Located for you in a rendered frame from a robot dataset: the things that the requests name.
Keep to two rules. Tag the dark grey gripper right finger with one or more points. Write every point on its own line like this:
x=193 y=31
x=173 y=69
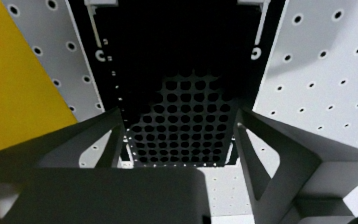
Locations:
x=311 y=167

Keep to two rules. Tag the yellow open bin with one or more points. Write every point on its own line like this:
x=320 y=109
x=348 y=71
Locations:
x=30 y=104

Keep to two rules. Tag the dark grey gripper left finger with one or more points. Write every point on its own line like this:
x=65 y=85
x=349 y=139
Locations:
x=63 y=147

